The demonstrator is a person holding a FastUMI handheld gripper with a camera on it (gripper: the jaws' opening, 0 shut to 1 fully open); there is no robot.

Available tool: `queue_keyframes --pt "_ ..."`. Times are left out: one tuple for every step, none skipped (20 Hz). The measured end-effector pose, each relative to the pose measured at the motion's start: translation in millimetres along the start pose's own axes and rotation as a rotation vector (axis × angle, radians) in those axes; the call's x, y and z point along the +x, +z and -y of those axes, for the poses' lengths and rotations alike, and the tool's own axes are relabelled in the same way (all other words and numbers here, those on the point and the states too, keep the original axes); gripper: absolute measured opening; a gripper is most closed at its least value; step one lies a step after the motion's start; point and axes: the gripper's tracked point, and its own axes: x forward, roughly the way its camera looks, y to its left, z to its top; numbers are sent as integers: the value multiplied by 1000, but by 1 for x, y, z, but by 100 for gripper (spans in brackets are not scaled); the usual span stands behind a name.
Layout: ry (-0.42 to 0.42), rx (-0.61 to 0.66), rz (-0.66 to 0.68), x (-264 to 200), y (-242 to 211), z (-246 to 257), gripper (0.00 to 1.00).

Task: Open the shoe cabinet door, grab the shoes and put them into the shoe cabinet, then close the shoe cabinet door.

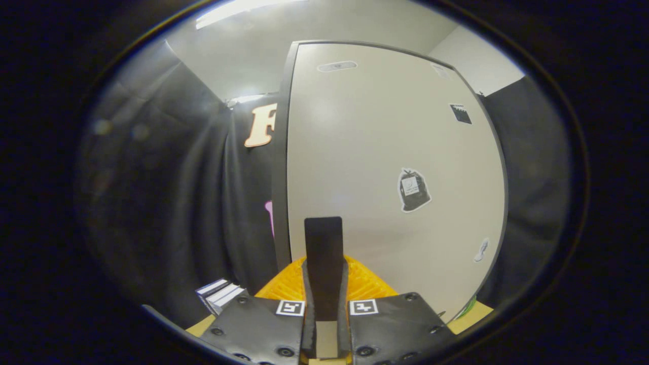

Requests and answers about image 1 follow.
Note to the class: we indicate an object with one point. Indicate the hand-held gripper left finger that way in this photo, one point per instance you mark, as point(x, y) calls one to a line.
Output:
point(314, 253)

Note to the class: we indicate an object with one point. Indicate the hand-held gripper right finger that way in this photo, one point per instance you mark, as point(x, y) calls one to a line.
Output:
point(333, 253)

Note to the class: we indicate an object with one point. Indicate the white shoe cabinet door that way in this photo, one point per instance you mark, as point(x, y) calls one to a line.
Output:
point(365, 152)

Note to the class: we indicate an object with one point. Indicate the stack of illustrated books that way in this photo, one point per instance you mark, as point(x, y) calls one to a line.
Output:
point(220, 295)

